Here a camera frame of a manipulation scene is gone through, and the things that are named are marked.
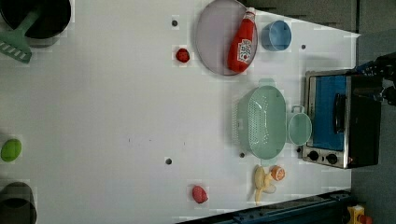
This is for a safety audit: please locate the mint green oval strainer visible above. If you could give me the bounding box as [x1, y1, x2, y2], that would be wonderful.
[235, 78, 287, 167]

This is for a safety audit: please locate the red strawberry toy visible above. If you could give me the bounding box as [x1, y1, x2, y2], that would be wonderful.
[176, 48, 190, 63]

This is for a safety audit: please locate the red ketchup bottle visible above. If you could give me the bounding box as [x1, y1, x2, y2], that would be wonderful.
[227, 7, 256, 73]

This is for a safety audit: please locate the pink red fruit toy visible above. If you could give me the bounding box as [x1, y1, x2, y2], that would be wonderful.
[191, 186, 208, 203]

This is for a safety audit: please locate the peeled banana toy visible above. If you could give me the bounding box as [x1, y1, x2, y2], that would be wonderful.
[254, 166, 276, 204]

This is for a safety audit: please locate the grey round plate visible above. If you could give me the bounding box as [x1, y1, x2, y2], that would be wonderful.
[195, 0, 258, 76]

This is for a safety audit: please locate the orange half toy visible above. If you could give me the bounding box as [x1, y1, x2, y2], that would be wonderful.
[271, 166, 286, 181]

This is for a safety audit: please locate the mint green cup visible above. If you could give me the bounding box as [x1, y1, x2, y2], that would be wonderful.
[287, 105, 312, 146]

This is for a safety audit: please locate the blue bowl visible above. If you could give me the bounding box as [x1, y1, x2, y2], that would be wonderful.
[261, 21, 292, 51]

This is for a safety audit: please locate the black cylindrical holder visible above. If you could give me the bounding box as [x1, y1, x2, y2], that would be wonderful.
[1, 0, 72, 49]

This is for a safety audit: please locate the yellow red device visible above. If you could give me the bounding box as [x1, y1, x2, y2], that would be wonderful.
[347, 205, 373, 224]

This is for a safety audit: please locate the green lime toy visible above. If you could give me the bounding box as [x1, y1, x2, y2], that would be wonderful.
[1, 139, 22, 162]

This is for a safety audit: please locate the green spatula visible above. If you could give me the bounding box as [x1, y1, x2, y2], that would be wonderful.
[0, 7, 41, 63]

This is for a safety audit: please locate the grey cylindrical container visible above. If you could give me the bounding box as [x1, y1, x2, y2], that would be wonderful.
[0, 182, 37, 224]

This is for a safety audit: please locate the blue metal frame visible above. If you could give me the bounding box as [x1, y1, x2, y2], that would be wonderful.
[179, 190, 357, 224]

